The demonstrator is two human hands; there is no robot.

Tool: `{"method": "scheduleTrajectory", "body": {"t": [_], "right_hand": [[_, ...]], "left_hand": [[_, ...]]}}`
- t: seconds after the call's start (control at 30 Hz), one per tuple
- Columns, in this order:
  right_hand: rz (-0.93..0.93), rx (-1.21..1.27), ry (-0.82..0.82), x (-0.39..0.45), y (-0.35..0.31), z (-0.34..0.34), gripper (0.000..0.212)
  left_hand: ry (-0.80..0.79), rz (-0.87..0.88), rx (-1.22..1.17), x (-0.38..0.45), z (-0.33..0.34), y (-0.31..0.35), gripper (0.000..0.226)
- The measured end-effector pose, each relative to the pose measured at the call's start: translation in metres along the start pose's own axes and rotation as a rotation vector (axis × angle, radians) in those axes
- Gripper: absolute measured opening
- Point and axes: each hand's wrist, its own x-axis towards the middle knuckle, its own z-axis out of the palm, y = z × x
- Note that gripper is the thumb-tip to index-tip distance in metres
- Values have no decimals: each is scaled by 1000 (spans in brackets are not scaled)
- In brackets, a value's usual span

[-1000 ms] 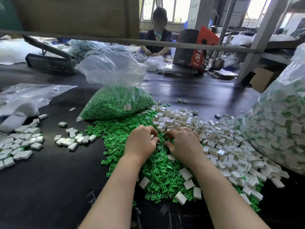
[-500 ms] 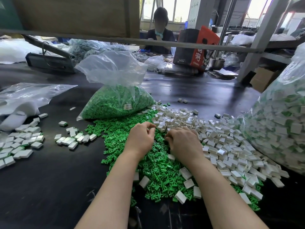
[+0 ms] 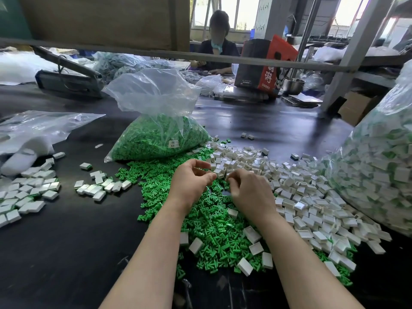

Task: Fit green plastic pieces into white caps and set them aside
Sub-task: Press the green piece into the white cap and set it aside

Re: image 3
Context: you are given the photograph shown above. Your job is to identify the person's left hand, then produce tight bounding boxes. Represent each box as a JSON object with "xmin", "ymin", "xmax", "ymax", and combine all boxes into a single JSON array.
[{"xmin": 166, "ymin": 159, "xmax": 218, "ymax": 214}]

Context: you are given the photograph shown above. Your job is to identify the person's right hand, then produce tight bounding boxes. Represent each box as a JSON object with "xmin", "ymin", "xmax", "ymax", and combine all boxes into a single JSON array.
[{"xmin": 227, "ymin": 169, "xmax": 279, "ymax": 224}]

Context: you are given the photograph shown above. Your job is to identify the pile of green parts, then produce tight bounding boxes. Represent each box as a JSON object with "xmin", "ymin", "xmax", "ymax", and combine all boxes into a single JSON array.
[{"xmin": 115, "ymin": 146, "xmax": 355, "ymax": 287}]

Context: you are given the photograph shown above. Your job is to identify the pile of white plastic caps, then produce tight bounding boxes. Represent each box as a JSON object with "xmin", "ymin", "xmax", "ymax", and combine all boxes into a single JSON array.
[{"xmin": 179, "ymin": 136, "xmax": 394, "ymax": 277}]

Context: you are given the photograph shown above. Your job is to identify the pile of assembled white pieces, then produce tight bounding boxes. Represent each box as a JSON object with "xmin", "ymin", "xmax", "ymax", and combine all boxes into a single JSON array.
[{"xmin": 0, "ymin": 151, "xmax": 67, "ymax": 228}]

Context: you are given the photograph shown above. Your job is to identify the person's left forearm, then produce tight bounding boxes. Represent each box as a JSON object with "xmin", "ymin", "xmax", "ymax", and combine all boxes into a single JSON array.
[{"xmin": 100, "ymin": 204, "xmax": 191, "ymax": 309}]

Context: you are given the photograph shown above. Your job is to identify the person's right forearm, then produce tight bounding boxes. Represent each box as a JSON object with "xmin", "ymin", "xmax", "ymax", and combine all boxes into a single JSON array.
[{"xmin": 256, "ymin": 212, "xmax": 364, "ymax": 309}]

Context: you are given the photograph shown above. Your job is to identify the bag of green clips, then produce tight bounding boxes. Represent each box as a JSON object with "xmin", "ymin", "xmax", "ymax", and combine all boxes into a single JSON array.
[{"xmin": 103, "ymin": 69, "xmax": 212, "ymax": 164}]

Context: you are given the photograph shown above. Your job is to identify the clear bag of pale parts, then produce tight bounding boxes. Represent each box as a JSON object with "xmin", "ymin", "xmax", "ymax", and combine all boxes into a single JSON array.
[{"xmin": 93, "ymin": 52, "xmax": 197, "ymax": 82}]

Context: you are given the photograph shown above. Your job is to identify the large bag of white caps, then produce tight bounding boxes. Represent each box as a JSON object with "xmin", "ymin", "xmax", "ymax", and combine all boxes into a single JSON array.
[{"xmin": 328, "ymin": 60, "xmax": 412, "ymax": 237}]

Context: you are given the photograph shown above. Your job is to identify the crumpled white plastic bag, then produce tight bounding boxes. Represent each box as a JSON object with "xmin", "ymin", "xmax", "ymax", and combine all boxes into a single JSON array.
[{"xmin": 196, "ymin": 74, "xmax": 228, "ymax": 97}]

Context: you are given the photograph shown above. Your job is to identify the white paper sheets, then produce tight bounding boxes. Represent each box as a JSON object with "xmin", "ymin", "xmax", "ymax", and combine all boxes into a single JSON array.
[{"xmin": 282, "ymin": 92, "xmax": 323, "ymax": 108}]

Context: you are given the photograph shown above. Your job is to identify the metal bowl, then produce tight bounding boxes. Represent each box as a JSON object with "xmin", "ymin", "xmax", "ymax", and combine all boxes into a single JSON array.
[{"xmin": 284, "ymin": 78, "xmax": 306, "ymax": 96}]

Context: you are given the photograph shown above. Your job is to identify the black and red box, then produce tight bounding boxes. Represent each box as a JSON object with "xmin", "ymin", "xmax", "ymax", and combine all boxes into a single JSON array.
[{"xmin": 234, "ymin": 34, "xmax": 300, "ymax": 97}]

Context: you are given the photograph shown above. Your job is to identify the cardboard box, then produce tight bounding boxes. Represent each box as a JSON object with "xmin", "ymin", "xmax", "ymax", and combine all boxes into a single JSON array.
[{"xmin": 339, "ymin": 92, "xmax": 382, "ymax": 127}]

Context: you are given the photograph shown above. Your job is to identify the black table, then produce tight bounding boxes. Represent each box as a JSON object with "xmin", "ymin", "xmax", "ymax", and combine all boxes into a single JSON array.
[{"xmin": 0, "ymin": 61, "xmax": 412, "ymax": 309}]

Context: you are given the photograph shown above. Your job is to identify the empty clear plastic bag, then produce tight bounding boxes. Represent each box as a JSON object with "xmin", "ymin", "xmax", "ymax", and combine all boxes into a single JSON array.
[{"xmin": 0, "ymin": 111, "xmax": 106, "ymax": 181}]

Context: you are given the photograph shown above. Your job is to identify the white bags on shelf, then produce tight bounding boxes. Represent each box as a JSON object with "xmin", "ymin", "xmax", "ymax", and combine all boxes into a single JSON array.
[{"xmin": 314, "ymin": 47, "xmax": 401, "ymax": 65}]

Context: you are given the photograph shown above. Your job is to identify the brown board panel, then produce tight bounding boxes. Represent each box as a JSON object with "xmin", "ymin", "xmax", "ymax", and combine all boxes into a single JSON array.
[{"xmin": 0, "ymin": 0, "xmax": 191, "ymax": 49}]

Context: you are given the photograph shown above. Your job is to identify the white plastic sheet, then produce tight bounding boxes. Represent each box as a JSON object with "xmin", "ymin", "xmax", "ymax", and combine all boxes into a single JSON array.
[{"xmin": 0, "ymin": 51, "xmax": 59, "ymax": 86}]

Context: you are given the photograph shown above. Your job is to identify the grey metal shelf frame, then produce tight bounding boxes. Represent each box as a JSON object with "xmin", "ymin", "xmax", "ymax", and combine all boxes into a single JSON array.
[{"xmin": 0, "ymin": 0, "xmax": 412, "ymax": 115}]

